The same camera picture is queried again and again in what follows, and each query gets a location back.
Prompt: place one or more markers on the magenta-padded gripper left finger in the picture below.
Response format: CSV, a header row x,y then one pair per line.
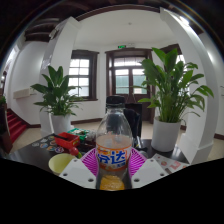
x,y
89,163

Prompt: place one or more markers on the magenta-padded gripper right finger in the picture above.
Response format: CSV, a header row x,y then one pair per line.
x,y
137,163

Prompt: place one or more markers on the orange drink plastic bottle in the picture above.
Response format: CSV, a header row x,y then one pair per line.
x,y
114,150

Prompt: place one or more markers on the small red ball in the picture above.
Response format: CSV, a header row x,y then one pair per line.
x,y
73,151

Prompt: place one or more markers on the pale yellow cup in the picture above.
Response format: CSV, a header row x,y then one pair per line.
x,y
60,161

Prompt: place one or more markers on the red plastic box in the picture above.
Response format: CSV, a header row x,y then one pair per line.
x,y
66,140

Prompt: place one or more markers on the printed paper leaflet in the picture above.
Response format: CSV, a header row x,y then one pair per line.
x,y
170,164

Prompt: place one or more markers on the small potted plant white pot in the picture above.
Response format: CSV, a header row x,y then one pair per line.
x,y
56,93

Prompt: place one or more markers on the red carpeted staircase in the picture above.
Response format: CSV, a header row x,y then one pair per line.
x,y
16,125

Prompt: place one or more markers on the large potted plant white pot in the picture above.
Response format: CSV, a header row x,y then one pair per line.
x,y
170,86

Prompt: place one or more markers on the dark wooden glazed door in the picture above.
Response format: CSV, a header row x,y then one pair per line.
x,y
126,76

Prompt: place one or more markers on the dark framed window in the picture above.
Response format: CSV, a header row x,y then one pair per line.
x,y
80,75
180,56

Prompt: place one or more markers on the green exit sign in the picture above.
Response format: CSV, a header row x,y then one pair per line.
x,y
121,46

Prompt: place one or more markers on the white wall radiator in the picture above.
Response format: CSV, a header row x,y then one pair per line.
x,y
25,93

